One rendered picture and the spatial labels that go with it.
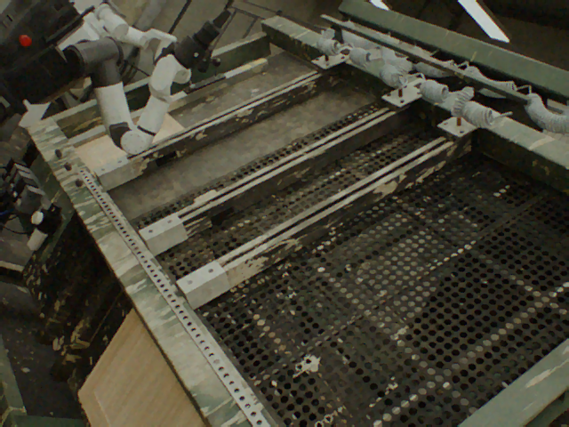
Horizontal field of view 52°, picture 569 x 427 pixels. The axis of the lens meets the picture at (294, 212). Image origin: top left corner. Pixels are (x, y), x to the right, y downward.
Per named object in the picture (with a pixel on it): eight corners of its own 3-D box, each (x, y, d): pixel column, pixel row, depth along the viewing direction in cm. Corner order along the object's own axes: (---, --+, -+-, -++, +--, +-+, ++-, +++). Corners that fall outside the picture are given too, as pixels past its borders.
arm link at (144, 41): (172, 58, 244) (142, 47, 244) (178, 37, 241) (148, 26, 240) (168, 60, 238) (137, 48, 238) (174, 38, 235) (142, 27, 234)
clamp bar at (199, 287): (180, 294, 167) (155, 232, 152) (476, 129, 209) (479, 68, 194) (195, 315, 160) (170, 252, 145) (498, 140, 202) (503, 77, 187)
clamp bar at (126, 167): (98, 182, 219) (73, 127, 204) (348, 68, 260) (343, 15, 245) (107, 194, 212) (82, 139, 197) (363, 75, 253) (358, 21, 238)
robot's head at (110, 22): (104, 35, 192) (125, 20, 194) (86, 16, 195) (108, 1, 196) (110, 46, 199) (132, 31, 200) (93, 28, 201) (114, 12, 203)
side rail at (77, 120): (60, 137, 263) (51, 116, 256) (265, 51, 302) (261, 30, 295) (64, 141, 259) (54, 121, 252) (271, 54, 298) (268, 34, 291)
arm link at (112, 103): (112, 160, 185) (92, 90, 176) (111, 150, 196) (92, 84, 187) (148, 152, 187) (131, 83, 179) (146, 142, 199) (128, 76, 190)
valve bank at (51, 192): (-24, 189, 229) (5, 138, 226) (12, 201, 239) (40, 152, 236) (2, 255, 194) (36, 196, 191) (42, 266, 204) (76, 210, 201)
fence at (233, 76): (71, 148, 242) (68, 140, 240) (264, 65, 276) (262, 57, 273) (75, 152, 239) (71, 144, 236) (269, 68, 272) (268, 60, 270)
